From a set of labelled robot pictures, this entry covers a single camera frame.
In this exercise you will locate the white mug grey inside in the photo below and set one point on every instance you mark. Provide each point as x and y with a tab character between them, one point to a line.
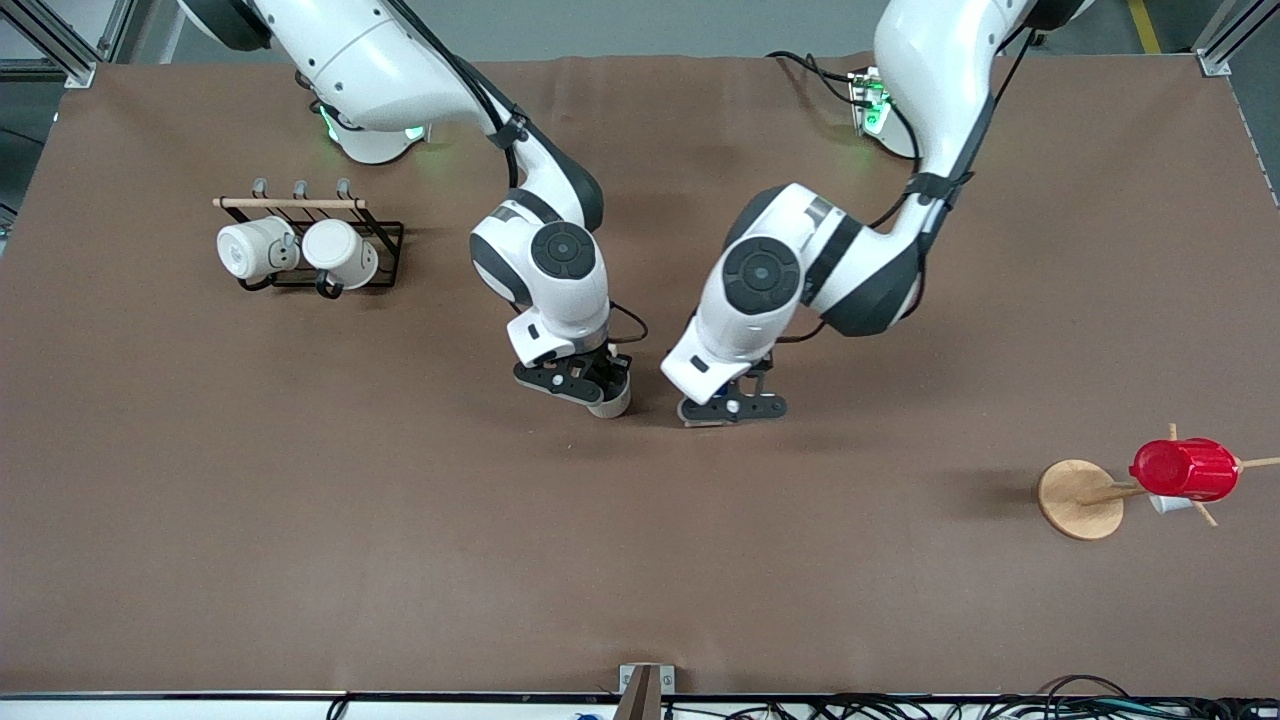
612	407

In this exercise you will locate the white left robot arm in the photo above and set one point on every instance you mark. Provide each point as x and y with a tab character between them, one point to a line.
930	60

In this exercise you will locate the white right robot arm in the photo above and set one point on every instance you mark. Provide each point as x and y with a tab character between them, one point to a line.
380	60

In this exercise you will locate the small white cup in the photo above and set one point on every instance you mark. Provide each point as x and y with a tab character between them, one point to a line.
1168	505

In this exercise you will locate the red plastic cup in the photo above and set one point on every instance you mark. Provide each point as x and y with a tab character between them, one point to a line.
1185	470

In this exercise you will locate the plain white mug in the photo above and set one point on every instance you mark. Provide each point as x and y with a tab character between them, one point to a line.
335	250

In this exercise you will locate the green-lit control box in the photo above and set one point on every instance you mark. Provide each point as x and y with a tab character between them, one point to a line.
868	100

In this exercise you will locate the white mug with print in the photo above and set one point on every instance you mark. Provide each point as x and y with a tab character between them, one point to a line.
245	250

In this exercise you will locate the wooden mug tree stand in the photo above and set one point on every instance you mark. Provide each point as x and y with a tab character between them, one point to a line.
1075	500

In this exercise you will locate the metal bracket with brown post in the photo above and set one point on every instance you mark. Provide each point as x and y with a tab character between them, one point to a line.
645	695

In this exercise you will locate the aluminium frame profile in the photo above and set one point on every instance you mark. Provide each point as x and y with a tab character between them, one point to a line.
1225	40
50	45

